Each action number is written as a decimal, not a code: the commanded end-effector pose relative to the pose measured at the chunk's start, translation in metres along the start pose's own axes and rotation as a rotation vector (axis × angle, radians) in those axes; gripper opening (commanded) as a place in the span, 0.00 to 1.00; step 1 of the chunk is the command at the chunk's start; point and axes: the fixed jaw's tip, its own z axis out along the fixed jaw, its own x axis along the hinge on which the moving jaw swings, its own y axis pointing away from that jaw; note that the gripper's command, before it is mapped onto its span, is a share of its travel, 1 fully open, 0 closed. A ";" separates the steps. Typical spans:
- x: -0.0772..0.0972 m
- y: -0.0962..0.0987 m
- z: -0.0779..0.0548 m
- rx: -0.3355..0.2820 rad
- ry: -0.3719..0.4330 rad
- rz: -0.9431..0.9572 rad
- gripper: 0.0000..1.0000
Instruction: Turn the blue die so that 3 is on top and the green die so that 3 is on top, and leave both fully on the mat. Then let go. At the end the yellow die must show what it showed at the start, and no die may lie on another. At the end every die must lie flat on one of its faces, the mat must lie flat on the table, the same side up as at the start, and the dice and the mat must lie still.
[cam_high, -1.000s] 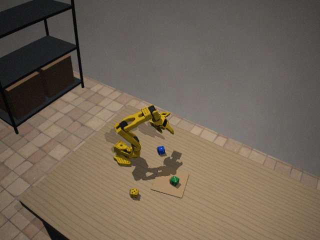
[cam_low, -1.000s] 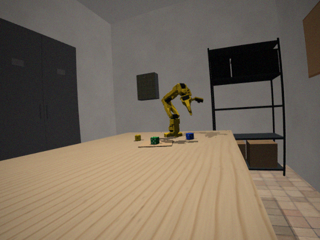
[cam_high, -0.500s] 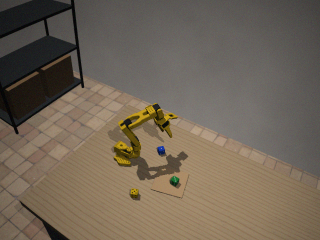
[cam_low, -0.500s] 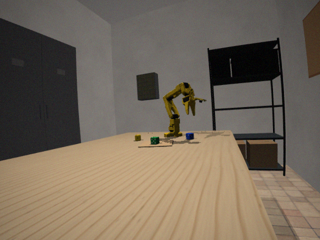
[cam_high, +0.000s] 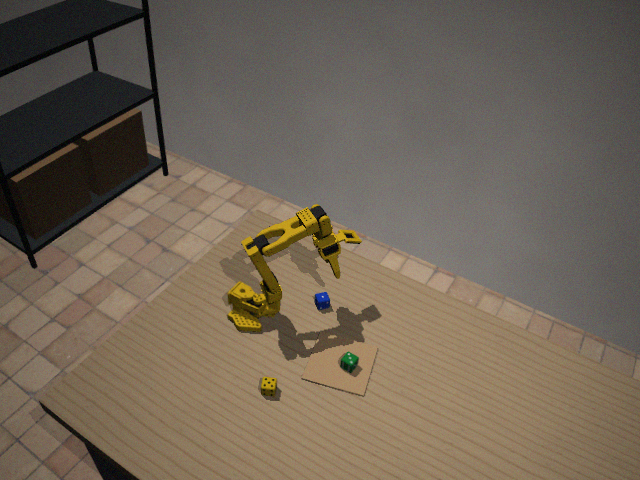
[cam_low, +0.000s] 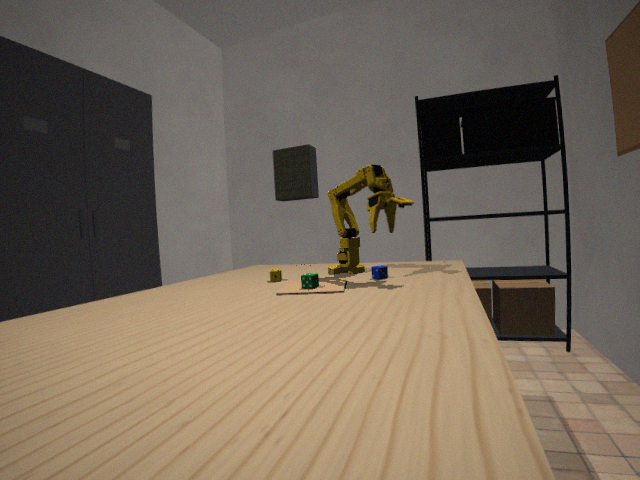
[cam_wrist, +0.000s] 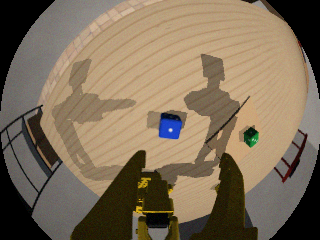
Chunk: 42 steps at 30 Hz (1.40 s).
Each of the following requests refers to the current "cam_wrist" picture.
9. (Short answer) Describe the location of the blue die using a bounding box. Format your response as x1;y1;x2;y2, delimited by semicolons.
159;113;183;139

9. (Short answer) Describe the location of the green die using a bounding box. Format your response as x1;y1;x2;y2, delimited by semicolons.
244;127;259;148

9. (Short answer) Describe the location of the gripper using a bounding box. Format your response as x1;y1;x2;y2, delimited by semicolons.
70;150;258;240

